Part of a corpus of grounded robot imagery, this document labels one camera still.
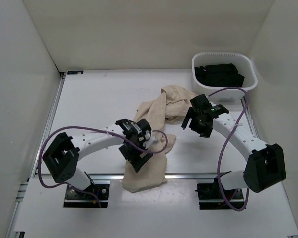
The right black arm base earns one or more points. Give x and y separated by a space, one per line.
210 197

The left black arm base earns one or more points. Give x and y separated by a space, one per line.
74 199

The black trousers in basket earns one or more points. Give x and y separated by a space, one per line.
220 75

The blue corner label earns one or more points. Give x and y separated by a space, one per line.
75 72

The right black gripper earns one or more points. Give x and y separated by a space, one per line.
204 132

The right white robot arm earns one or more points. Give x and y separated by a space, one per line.
265 165

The beige trousers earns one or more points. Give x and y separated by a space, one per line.
169 107

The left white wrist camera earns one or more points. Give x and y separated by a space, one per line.
148 140

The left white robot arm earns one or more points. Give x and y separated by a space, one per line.
63 154

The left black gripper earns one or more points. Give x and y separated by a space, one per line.
134 158

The white plastic basket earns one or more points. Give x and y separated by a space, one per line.
243 64

